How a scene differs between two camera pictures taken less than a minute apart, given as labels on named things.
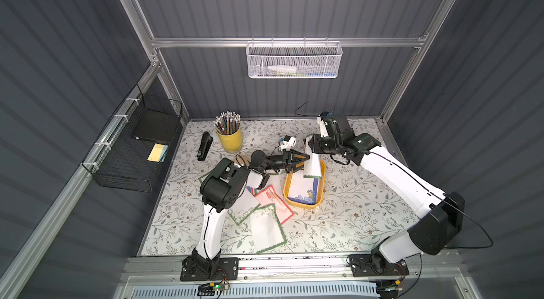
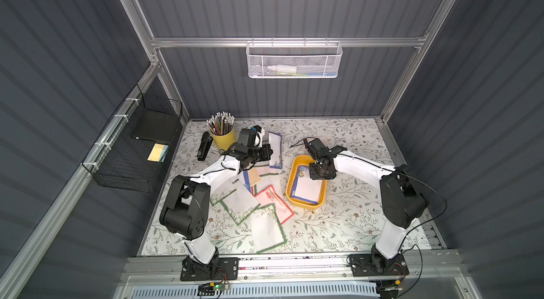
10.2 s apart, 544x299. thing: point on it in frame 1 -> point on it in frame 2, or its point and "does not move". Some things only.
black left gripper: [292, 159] -> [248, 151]
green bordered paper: [266, 229] does not move
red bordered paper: [268, 196] does not move
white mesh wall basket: [294, 59] does not move
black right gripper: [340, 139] -> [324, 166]
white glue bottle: [281, 69] does not move
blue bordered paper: [302, 190] -> [275, 142]
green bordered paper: [244, 207] does not move
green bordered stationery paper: [275, 181] does not move
